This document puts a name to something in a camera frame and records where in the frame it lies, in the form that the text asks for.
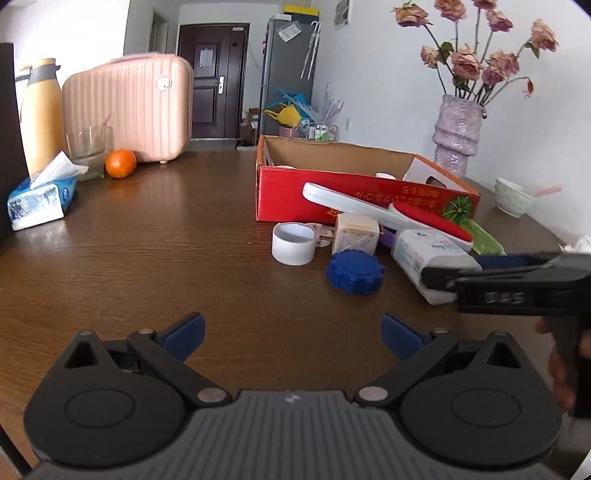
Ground dark brown entrance door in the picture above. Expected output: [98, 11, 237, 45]
[178, 23, 251, 140]

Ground crumpled white tissue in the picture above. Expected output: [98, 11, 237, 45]
[558, 234, 591, 256]

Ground dried pink roses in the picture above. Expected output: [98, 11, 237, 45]
[392, 0, 560, 107]

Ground green box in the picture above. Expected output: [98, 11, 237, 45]
[459, 219, 507, 256]

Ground blue plastic items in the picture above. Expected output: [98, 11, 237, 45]
[276, 89, 310, 107]

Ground clear drinking glass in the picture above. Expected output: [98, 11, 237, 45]
[66, 126, 114, 182]

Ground red cardboard box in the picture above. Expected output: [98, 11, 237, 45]
[255, 135, 482, 223]

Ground orange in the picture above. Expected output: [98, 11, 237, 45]
[105, 148, 138, 179]

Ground clear hanging umbrella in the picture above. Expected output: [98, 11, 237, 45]
[300, 21, 321, 80]

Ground white plug adapter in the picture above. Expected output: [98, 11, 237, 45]
[308, 222, 337, 249]

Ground brown floor boxes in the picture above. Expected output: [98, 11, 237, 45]
[240, 108, 259, 146]

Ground pink ribbed suitcase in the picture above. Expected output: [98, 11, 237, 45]
[61, 53, 195, 164]

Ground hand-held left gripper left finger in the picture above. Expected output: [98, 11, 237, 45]
[64, 312, 232, 408]

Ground beige cube box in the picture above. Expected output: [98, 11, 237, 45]
[332, 213, 380, 256]

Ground dark paper bag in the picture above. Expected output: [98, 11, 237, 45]
[0, 43, 29, 245]

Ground pale green bowl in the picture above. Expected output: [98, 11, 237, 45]
[495, 178, 536, 217]

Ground wire rack with bottles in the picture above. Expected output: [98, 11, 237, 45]
[305, 122, 340, 143]

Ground white tape roll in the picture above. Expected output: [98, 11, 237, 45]
[271, 222, 316, 267]

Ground dried lavender stems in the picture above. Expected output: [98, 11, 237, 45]
[314, 83, 345, 125]

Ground white printed pack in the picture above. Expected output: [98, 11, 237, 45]
[390, 227, 483, 306]

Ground lilac textured vase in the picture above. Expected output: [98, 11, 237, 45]
[433, 94, 485, 178]

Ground blue tissue pack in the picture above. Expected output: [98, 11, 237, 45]
[7, 151, 89, 232]

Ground person's right hand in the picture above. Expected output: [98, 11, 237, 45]
[536, 318, 578, 412]

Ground grey interior door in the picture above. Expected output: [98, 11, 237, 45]
[148, 11, 169, 54]

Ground blue gear-shaped lid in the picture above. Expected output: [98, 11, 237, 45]
[326, 249, 385, 296]

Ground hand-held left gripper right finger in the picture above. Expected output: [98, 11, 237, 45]
[353, 312, 526, 408]

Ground yellow thermos bottle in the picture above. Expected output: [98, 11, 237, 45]
[19, 58, 65, 178]

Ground grey refrigerator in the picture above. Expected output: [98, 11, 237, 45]
[257, 14, 320, 137]

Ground yellow watering can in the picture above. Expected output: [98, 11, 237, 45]
[263, 102, 303, 129]

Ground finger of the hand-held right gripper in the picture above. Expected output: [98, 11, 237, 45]
[475, 253, 561, 271]
[421, 264, 546, 292]

